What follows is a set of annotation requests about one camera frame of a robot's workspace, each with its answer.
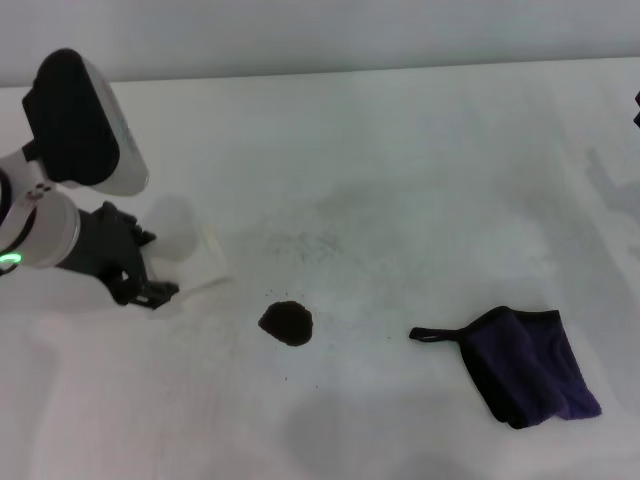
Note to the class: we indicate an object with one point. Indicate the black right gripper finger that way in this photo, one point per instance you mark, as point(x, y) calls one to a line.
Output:
point(637, 107)

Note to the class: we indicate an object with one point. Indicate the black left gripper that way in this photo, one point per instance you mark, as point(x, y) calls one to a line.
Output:
point(107, 250)

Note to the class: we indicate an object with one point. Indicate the white paper cup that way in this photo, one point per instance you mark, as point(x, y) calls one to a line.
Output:
point(192, 255)

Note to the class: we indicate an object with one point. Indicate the purple rag with black trim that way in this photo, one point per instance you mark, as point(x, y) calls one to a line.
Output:
point(530, 365)

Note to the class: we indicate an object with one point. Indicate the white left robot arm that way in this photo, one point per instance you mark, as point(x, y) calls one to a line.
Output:
point(42, 230)

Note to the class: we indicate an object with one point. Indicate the black water stain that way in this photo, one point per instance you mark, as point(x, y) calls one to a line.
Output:
point(287, 323)

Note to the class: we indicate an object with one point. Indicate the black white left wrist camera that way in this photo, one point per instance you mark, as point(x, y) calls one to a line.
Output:
point(82, 120)

